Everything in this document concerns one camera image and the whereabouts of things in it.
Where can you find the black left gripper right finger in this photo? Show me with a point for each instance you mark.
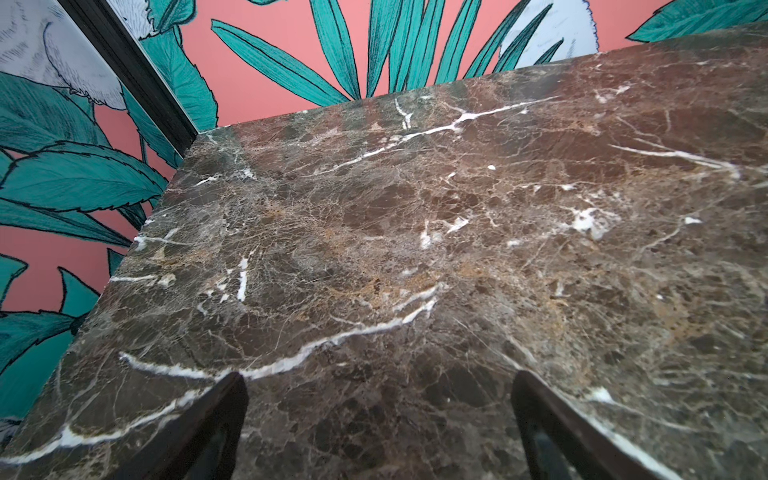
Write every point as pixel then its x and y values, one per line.
pixel 558 442

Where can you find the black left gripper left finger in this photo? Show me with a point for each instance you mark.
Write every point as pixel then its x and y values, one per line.
pixel 200 444

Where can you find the black corner frame post left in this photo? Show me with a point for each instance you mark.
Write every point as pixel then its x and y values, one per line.
pixel 124 55

